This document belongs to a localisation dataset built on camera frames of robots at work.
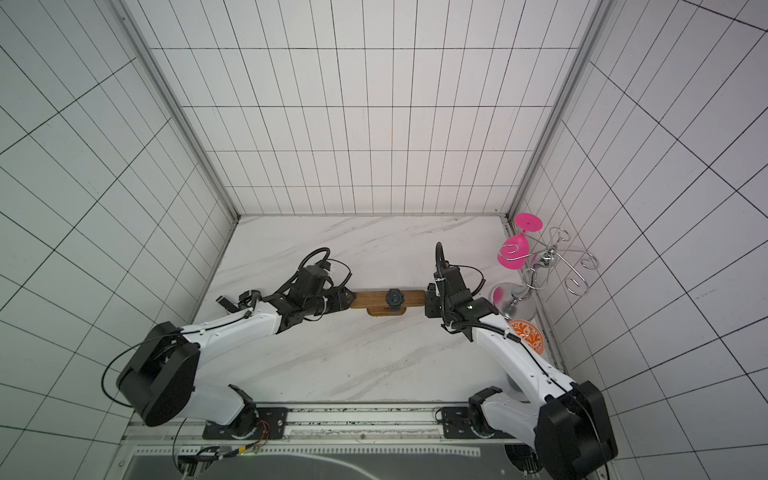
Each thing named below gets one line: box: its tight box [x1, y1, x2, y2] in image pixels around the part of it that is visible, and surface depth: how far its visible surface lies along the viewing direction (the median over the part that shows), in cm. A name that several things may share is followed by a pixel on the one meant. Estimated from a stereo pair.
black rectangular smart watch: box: [215, 295, 240, 313], surface depth 94 cm
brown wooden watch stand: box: [351, 290, 425, 317], surface depth 89 cm
